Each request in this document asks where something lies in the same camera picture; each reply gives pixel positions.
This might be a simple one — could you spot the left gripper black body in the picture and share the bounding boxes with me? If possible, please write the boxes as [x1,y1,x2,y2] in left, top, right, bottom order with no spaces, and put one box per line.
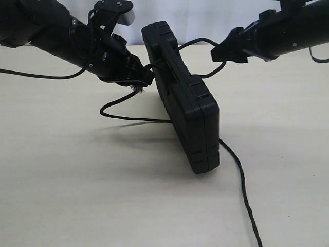
[84,33,135,81]

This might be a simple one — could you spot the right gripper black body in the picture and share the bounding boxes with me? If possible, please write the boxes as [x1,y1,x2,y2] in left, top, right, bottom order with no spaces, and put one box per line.
[240,10,278,62]

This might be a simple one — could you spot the black plastic carrying case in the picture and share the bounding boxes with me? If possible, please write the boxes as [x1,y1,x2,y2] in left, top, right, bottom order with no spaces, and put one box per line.
[141,21,220,174]

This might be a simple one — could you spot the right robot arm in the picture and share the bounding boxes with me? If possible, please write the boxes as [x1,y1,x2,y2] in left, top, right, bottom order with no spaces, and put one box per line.
[211,1,328,63]

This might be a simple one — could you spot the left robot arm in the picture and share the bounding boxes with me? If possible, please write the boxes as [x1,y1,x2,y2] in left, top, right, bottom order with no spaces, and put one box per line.
[1,1,154,87]

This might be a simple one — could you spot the white backdrop curtain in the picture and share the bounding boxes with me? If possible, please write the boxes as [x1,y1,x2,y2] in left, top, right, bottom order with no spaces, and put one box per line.
[59,0,329,47]

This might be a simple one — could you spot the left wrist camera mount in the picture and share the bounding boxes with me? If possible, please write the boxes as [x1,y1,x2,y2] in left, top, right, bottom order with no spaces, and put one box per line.
[91,0,135,27]

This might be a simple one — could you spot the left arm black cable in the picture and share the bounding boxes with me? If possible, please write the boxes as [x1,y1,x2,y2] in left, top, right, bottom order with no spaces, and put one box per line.
[0,67,87,80]

